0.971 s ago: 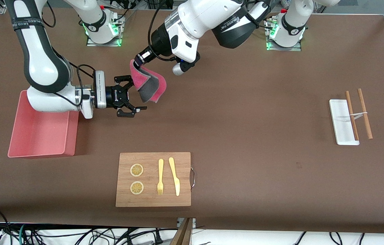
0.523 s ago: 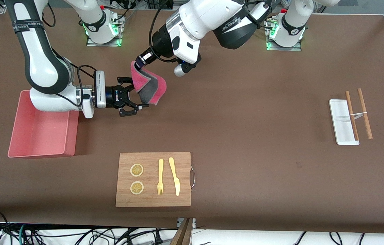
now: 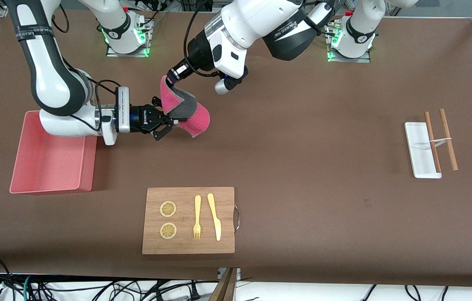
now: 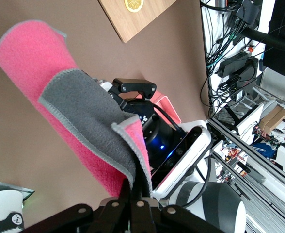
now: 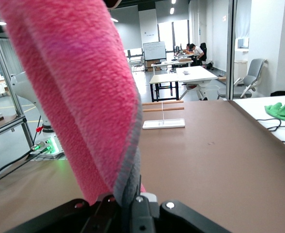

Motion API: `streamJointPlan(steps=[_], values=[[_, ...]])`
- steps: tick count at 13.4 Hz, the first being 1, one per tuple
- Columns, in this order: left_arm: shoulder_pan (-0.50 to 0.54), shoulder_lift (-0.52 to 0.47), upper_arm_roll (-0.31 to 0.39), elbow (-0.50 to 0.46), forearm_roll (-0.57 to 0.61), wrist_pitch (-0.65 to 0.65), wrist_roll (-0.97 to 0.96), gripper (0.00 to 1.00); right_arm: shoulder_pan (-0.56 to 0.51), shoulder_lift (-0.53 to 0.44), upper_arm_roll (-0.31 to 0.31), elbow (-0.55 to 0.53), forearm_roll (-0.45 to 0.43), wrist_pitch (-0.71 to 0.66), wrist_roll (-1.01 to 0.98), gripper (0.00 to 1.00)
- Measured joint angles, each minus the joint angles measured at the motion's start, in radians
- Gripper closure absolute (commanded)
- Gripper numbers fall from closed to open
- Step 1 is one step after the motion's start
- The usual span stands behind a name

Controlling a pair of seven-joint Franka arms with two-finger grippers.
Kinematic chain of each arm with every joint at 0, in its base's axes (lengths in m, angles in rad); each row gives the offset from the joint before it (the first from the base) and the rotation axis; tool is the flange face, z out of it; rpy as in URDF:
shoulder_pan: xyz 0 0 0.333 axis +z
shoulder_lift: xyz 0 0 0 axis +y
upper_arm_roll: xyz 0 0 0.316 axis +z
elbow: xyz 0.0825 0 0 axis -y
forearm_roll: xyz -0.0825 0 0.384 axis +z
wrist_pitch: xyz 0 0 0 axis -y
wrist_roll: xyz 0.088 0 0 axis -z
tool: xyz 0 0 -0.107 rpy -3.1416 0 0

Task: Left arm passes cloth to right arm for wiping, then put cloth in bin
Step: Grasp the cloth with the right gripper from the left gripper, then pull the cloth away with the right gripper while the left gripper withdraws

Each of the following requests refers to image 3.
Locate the yellow plastic fork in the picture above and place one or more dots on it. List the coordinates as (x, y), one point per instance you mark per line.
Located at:
(197, 217)

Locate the brown wooden stick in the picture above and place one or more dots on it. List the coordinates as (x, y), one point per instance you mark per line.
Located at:
(447, 129)
(430, 129)

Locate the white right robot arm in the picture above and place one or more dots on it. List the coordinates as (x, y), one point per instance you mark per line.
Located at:
(52, 83)

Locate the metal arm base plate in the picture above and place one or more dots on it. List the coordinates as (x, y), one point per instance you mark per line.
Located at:
(347, 59)
(129, 53)

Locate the pink plastic bin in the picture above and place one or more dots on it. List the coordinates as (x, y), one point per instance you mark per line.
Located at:
(47, 167)

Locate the lemon slice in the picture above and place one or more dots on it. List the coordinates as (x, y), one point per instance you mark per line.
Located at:
(168, 209)
(168, 231)

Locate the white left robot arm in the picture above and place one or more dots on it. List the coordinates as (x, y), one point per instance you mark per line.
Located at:
(261, 21)

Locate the pink and grey cloth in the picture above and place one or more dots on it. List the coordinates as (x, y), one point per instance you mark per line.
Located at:
(196, 119)

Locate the wooden post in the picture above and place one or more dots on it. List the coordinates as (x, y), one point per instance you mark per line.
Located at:
(224, 288)

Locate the wooden cutting board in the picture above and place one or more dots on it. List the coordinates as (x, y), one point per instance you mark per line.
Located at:
(188, 246)

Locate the small metal bracket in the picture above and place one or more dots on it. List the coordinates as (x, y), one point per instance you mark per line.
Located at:
(220, 274)

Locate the white rectangular tray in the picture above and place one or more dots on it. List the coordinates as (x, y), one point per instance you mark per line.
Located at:
(420, 154)

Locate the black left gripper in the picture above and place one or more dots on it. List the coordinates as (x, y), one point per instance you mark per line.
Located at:
(198, 54)

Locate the yellow plastic knife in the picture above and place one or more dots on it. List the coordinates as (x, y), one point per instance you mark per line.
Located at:
(214, 213)

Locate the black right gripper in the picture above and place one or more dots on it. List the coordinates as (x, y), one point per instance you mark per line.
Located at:
(139, 118)

